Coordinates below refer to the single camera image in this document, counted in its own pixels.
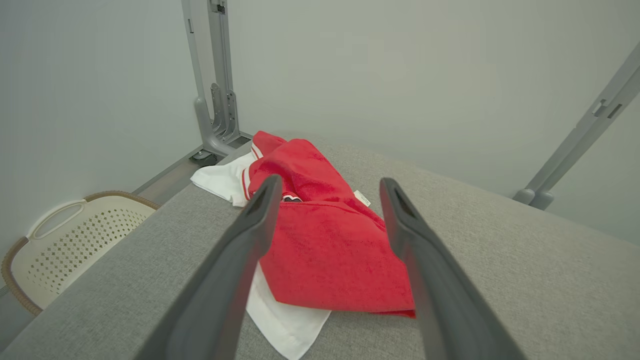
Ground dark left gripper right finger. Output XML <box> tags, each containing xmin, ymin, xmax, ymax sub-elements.
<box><xmin>378</xmin><ymin>177</ymin><xmax>527</xmax><ymax>360</ymax></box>

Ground cream perforated laundry basket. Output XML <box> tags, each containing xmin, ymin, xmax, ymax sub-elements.
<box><xmin>0</xmin><ymin>190</ymin><xmax>162</xmax><ymax>317</ymax></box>

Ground red shirt white sleeves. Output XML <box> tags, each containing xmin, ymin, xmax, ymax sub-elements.
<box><xmin>190</xmin><ymin>130</ymin><xmax>417</xmax><ymax>360</ymax></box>

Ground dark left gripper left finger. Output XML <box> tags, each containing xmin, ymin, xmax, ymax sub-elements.
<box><xmin>134</xmin><ymin>174</ymin><xmax>284</xmax><ymax>360</ymax></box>

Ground grey partition post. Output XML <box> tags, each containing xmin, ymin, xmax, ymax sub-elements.
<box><xmin>529</xmin><ymin>85</ymin><xmax>640</xmax><ymax>211</ymax></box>
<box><xmin>207</xmin><ymin>0</ymin><xmax>242</xmax><ymax>144</ymax></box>
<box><xmin>180</xmin><ymin>0</ymin><xmax>237</xmax><ymax>158</ymax></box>
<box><xmin>512</xmin><ymin>42</ymin><xmax>640</xmax><ymax>205</ymax></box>

